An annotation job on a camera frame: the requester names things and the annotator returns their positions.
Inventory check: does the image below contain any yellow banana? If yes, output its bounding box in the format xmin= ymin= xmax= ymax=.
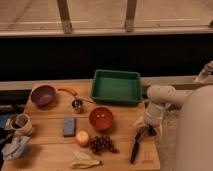
xmin=71 ymin=160 xmax=102 ymax=169

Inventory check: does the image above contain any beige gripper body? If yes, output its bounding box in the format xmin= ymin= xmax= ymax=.
xmin=133 ymin=117 xmax=162 ymax=137

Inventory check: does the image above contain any grey crumpled cloth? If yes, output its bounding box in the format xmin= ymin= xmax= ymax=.
xmin=2 ymin=136 xmax=30 ymax=160

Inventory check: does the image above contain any bunch of dark grapes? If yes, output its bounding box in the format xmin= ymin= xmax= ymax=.
xmin=89 ymin=135 xmax=119 ymax=155

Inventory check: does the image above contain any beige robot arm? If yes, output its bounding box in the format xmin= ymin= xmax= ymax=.
xmin=134 ymin=85 xmax=213 ymax=171

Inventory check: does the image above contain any small metal cup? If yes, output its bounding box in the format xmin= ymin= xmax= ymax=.
xmin=72 ymin=99 xmax=83 ymax=114

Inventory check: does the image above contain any orange bowl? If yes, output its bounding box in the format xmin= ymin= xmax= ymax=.
xmin=89 ymin=107 xmax=113 ymax=131

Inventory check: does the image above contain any green plastic tray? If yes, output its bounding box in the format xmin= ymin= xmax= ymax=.
xmin=90 ymin=69 xmax=142 ymax=105

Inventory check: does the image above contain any purple bowl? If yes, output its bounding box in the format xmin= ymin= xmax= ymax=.
xmin=30 ymin=85 xmax=56 ymax=107

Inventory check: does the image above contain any blue grey sponge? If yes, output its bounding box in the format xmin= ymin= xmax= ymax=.
xmin=63 ymin=117 xmax=76 ymax=137

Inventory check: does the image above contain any beige mug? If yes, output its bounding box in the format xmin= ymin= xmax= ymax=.
xmin=12 ymin=114 xmax=33 ymax=135

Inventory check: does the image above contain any yellow apple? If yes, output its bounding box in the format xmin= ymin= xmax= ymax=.
xmin=76 ymin=131 xmax=90 ymax=147

